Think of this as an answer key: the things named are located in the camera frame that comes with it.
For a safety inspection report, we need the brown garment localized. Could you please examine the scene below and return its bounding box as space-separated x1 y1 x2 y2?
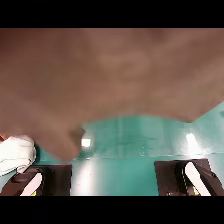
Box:
0 28 224 162

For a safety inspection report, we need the white garment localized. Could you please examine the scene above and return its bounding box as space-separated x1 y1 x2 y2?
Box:
0 134 37 177

